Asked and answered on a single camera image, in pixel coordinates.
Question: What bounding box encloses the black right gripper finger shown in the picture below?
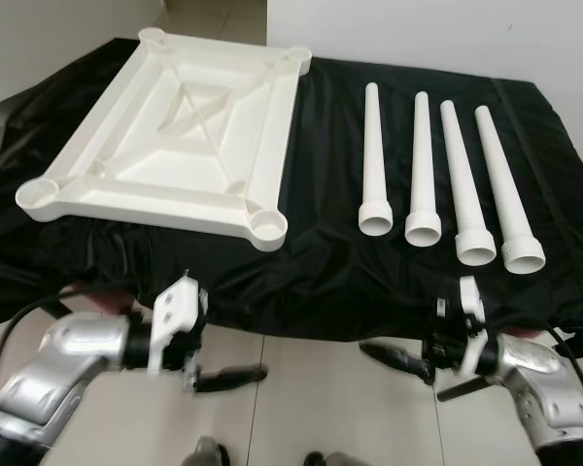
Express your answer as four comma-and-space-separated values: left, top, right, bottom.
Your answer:
360, 340, 430, 376

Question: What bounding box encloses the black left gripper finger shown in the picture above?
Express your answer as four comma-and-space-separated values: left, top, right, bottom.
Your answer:
196, 364, 269, 393

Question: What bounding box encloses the white plastic table leg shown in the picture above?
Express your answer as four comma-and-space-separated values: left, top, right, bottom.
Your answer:
474, 105, 547, 276
439, 100, 497, 267
404, 91, 443, 248
358, 83, 394, 237

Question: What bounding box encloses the white plastic table top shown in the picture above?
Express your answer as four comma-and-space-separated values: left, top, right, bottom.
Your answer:
16, 27, 313, 253

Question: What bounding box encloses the grey left robot foot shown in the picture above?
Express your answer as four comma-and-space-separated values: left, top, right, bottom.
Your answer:
192, 436, 230, 466

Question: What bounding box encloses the grey robot foot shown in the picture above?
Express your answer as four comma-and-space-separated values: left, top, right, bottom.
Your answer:
303, 449, 372, 466
192, 436, 230, 466

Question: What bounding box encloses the black tablecloth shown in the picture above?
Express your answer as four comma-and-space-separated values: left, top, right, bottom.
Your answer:
0, 37, 583, 343

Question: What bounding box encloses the grey right robot foot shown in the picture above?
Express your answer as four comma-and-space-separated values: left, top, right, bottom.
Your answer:
303, 449, 372, 466

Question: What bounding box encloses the dark metal table frame bar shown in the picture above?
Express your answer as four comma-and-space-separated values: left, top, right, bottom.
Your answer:
437, 377, 497, 402

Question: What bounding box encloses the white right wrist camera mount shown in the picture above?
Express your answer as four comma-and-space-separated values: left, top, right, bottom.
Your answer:
457, 277, 489, 378

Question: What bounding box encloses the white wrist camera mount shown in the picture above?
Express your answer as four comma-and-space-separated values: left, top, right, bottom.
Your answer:
148, 276, 208, 377
457, 277, 489, 378

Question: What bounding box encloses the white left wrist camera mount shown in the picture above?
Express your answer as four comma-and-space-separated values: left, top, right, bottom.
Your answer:
148, 276, 208, 377

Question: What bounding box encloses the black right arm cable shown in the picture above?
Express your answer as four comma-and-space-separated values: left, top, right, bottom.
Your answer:
539, 325, 583, 428

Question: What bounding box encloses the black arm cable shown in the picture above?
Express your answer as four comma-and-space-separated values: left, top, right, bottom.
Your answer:
0, 291, 88, 409
539, 325, 583, 428

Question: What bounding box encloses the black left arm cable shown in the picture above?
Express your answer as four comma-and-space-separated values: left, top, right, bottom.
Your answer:
0, 291, 88, 409

